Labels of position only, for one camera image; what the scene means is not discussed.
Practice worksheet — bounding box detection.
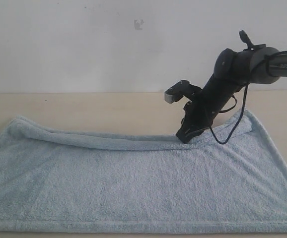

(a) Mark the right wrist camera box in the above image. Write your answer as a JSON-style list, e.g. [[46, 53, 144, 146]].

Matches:
[[164, 80, 202, 104]]

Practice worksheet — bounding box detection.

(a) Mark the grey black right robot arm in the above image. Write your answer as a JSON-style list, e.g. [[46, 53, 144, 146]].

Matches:
[[166, 30, 287, 143]]

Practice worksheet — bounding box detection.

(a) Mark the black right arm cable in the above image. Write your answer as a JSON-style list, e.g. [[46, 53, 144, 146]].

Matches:
[[195, 51, 287, 145]]

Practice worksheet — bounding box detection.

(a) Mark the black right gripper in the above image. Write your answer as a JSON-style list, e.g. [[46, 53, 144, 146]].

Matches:
[[175, 84, 235, 144]]

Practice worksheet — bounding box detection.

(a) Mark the light blue terry towel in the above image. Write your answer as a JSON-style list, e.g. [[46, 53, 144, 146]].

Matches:
[[0, 111, 287, 234]]

